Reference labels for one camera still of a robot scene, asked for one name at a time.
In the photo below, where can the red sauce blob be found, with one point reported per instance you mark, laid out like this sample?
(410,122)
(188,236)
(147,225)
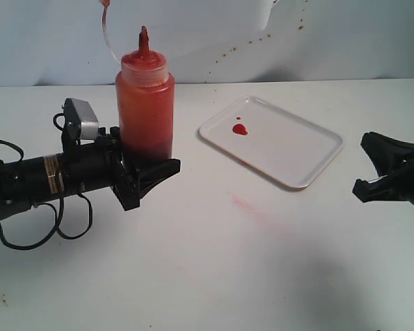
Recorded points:
(239,128)

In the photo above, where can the red sauce squeeze bottle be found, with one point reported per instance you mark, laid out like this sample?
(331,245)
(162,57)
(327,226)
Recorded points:
(145,91)

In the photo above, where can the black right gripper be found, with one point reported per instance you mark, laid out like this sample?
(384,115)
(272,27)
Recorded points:
(389,156)

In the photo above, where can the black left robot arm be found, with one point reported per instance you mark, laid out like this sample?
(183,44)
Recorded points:
(25,184)

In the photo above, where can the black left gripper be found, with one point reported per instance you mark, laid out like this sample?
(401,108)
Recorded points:
(97,165)

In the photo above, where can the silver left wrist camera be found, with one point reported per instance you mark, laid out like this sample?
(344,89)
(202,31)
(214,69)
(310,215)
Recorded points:
(81,122)

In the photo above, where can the white rectangular tray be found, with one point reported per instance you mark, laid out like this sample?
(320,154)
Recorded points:
(280,145)

